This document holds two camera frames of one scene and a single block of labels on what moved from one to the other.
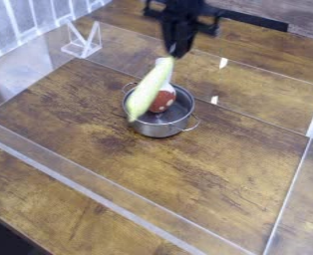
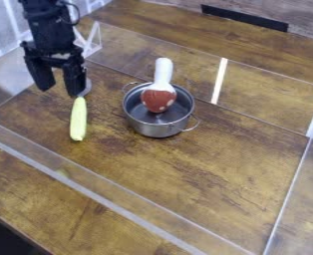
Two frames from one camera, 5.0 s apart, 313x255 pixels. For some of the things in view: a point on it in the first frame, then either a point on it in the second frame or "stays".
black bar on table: (245, 19) stays
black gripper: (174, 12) -> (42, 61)
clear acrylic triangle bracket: (82, 45) stays
